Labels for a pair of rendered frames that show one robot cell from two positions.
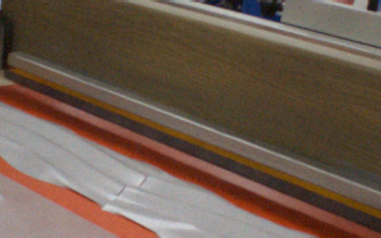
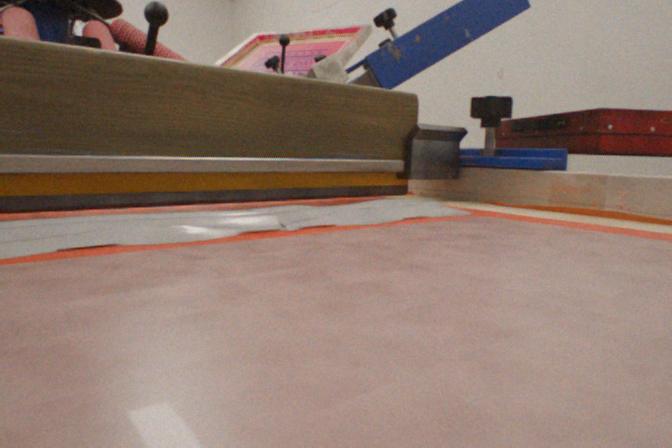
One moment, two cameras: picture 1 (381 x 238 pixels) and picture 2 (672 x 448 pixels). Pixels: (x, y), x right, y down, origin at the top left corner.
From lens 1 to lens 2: 0.31 m
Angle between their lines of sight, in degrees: 64
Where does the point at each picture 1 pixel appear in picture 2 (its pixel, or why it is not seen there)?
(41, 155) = (162, 229)
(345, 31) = not seen: hidden behind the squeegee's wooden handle
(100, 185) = (256, 221)
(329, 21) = not seen: hidden behind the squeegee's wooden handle
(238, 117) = (262, 145)
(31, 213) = (289, 243)
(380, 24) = not seen: hidden behind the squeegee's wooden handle
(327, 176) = (343, 162)
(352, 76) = (330, 91)
